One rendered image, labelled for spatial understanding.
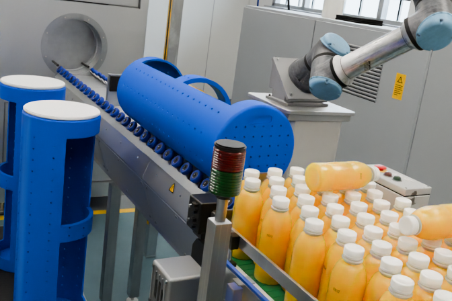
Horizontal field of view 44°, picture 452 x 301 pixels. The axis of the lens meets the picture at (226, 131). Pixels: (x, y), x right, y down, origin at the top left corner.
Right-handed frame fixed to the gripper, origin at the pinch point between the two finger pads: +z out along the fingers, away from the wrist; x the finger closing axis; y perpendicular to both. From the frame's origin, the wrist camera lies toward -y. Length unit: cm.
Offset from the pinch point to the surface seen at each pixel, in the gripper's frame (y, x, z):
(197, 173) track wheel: -46, -22, 38
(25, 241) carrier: -54, -8, 115
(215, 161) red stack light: -82, 14, -12
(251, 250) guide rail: -84, -15, 4
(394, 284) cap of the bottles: -102, -12, -33
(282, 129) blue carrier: -36.7, -28.7, 9.2
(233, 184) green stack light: -85, 9, -13
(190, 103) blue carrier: -27.1, -10.0, 32.3
